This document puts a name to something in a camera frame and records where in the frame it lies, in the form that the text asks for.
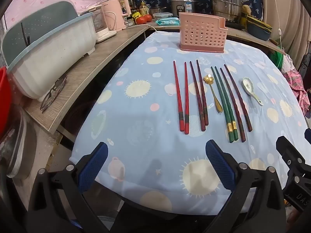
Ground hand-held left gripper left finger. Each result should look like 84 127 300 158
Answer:
27 142 108 233

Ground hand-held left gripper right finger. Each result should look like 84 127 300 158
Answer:
205 139 286 233

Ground maroon chopstick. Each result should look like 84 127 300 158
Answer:
196 59 209 126
190 61 206 132

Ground red chopstick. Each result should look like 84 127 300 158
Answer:
173 61 184 132
184 62 190 135

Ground white ceramic spoon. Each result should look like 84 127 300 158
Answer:
242 77 264 106

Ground gold flower spoon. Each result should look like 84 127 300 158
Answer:
203 75 223 113

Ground pink perforated utensil holder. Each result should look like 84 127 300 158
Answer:
178 12 228 53

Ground pink floral cloth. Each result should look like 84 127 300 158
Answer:
282 53 311 119

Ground blue planet print tablecloth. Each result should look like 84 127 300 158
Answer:
69 30 308 216

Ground grey round pan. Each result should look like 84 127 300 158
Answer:
0 113 37 178

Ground green plastic basin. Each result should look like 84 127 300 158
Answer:
268 47 286 70

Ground wooden counter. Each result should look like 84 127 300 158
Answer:
23 23 287 134

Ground red plastic basin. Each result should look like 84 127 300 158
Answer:
0 66 12 136

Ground stack of blue yellow bowls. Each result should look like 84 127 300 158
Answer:
246 17 273 41

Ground white dish rack blue lid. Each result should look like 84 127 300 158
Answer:
1 1 97 100

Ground beige curtain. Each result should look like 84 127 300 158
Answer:
260 0 311 73

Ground white glass jug appliance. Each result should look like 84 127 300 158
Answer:
81 5 117 43

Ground black induction cooker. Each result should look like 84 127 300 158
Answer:
225 21 247 31

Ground blue wet wipes packet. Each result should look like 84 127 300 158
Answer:
155 17 181 26

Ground pink electric kettle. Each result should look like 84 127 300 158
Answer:
101 0 129 32

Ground steel steamer pot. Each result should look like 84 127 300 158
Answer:
210 0 243 23

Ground clear food container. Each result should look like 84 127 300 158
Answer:
153 12 174 20

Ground steel rice cooker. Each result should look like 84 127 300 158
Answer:
171 0 198 18

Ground yellow oil bottle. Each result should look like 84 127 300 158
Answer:
139 0 150 17

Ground small steel lidded pot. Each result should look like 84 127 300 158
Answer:
149 5 168 15

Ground dark frame eyeglasses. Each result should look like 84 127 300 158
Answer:
39 75 68 114

